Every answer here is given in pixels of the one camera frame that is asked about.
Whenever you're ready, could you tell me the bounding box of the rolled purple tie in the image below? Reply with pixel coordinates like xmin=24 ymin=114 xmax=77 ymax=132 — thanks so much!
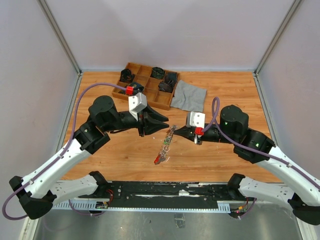
xmin=158 ymin=81 xmax=173 ymax=94

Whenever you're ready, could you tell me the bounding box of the purple cable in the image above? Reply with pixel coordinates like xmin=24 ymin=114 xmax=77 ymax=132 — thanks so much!
xmin=1 ymin=82 xmax=136 ymax=221
xmin=194 ymin=96 xmax=320 ymax=221

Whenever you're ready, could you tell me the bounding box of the rolled dark tie right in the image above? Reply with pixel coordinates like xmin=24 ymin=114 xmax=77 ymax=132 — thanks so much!
xmin=164 ymin=71 xmax=178 ymax=87

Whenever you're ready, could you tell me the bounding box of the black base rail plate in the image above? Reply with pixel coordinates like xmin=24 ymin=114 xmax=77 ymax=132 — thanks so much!
xmin=99 ymin=181 xmax=251 ymax=210

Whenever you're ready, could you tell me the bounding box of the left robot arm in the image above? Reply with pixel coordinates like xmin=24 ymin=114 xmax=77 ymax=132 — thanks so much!
xmin=9 ymin=93 xmax=169 ymax=220

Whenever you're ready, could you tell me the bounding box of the rolled dark tie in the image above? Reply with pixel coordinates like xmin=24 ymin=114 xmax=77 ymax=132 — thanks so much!
xmin=119 ymin=68 xmax=135 ymax=84
xmin=164 ymin=71 xmax=178 ymax=87

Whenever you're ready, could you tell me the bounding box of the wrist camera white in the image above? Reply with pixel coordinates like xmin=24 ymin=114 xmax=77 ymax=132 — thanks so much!
xmin=128 ymin=92 xmax=148 ymax=121
xmin=185 ymin=111 xmax=206 ymax=129

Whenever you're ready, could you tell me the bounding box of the green key tag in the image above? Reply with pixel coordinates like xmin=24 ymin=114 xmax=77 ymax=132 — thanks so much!
xmin=163 ymin=139 xmax=170 ymax=145

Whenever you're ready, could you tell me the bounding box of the wooden divided tray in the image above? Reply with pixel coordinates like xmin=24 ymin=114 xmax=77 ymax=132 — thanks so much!
xmin=116 ymin=62 xmax=181 ymax=110

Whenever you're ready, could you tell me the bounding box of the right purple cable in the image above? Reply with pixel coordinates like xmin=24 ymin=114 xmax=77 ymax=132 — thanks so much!
xmin=194 ymin=96 xmax=320 ymax=221

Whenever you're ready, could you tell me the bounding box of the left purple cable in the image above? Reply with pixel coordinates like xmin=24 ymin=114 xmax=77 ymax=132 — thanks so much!
xmin=1 ymin=82 xmax=136 ymax=221

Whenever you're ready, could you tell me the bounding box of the rolled green tie back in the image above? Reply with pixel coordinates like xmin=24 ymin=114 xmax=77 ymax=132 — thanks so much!
xmin=150 ymin=67 xmax=165 ymax=80

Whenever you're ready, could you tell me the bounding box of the rolled dark tie back left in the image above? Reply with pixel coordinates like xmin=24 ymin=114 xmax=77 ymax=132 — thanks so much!
xmin=119 ymin=68 xmax=135 ymax=84

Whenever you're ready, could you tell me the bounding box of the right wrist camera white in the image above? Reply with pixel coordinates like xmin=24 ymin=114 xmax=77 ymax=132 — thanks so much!
xmin=185 ymin=111 xmax=206 ymax=129

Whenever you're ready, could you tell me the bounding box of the blue patterned tie front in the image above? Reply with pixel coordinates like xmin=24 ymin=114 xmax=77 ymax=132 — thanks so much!
xmin=119 ymin=82 xmax=144 ymax=96

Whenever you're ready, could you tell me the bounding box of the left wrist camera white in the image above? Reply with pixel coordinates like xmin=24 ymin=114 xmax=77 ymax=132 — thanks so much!
xmin=128 ymin=92 xmax=148 ymax=121

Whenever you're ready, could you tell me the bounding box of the slotted grey cable duct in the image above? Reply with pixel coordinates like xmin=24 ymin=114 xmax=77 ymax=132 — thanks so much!
xmin=53 ymin=198 xmax=231 ymax=214

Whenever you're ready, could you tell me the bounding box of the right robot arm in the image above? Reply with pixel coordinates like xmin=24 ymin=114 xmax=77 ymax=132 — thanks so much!
xmin=174 ymin=105 xmax=320 ymax=226

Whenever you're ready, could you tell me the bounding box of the red key tag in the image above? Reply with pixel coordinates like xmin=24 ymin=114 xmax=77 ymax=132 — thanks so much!
xmin=154 ymin=155 xmax=163 ymax=165

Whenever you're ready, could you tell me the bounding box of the grey folded cloth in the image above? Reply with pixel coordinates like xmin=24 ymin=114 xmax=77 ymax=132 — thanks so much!
xmin=170 ymin=80 xmax=207 ymax=112

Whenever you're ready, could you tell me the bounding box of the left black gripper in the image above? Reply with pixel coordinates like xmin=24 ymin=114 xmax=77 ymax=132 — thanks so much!
xmin=103 ymin=103 xmax=170 ymax=137

